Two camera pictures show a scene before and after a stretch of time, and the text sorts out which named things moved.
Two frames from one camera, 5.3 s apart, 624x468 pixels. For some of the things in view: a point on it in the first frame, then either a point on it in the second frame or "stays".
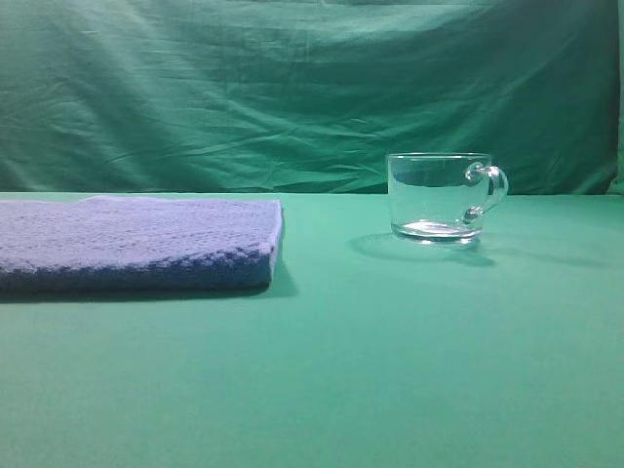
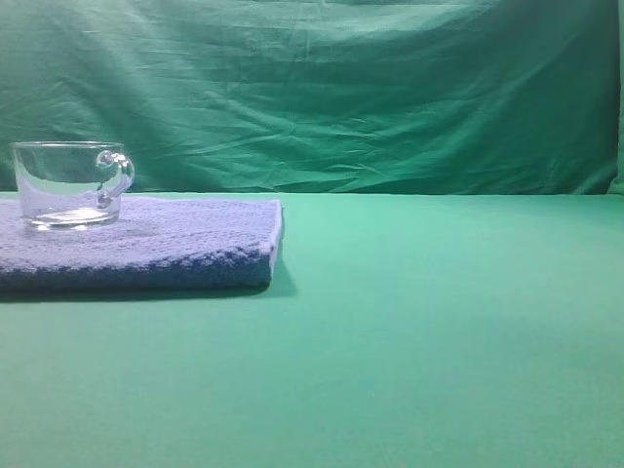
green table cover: x=365 y=350 stays
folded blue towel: x=117 y=244 stays
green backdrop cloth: x=307 y=97 stays
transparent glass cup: x=441 y=198 → x=67 y=185
